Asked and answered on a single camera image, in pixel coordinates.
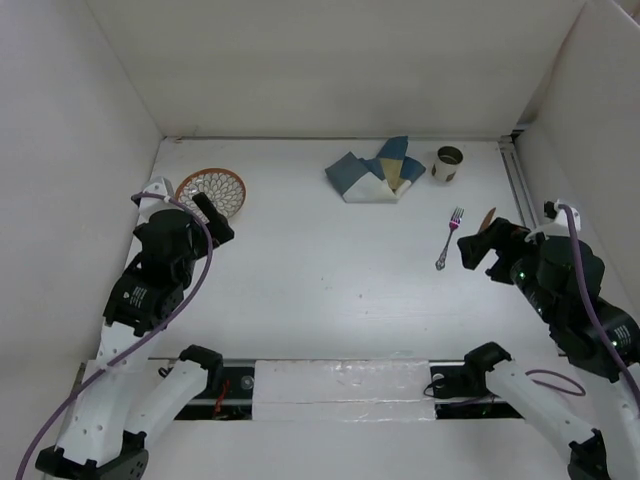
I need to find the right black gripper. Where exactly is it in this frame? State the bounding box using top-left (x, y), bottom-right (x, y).
top-left (458, 214), bottom-right (560, 321)

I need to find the brown wooden knife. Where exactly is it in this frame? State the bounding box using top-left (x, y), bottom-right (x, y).
top-left (478, 207), bottom-right (496, 232)

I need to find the orange rimmed patterned bowl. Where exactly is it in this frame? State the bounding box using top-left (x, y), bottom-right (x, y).
top-left (175, 168), bottom-right (246, 222)

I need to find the white brown cup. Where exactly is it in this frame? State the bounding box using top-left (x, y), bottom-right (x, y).
top-left (431, 146), bottom-right (464, 183)

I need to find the blue tan white placemat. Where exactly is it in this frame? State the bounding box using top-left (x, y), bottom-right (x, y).
top-left (325, 136), bottom-right (426, 203)

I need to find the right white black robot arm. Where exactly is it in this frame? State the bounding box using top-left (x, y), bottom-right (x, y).
top-left (457, 217), bottom-right (639, 479)

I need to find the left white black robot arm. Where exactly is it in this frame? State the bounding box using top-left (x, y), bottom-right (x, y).
top-left (25, 192), bottom-right (234, 479)

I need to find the aluminium rail right side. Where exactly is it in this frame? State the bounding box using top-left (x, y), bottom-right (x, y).
top-left (498, 135), bottom-right (538, 230)

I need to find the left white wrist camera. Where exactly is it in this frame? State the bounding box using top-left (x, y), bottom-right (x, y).
top-left (133, 176), bottom-right (174, 224)

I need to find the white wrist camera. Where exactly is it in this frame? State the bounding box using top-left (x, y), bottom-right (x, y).
top-left (542, 199), bottom-right (581, 236)
top-left (133, 176), bottom-right (174, 224)

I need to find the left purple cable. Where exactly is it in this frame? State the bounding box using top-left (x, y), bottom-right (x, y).
top-left (14, 193), bottom-right (215, 480)

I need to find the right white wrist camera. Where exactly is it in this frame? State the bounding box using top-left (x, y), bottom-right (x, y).
top-left (542, 199), bottom-right (581, 236)

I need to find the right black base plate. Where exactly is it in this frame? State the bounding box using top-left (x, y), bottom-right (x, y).
top-left (423, 361), bottom-right (521, 420)

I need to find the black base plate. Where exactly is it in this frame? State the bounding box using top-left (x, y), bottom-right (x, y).
top-left (175, 360), bottom-right (255, 421)
top-left (423, 361), bottom-right (521, 420)

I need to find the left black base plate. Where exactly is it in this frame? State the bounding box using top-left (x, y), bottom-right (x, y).
top-left (175, 360), bottom-right (255, 421)

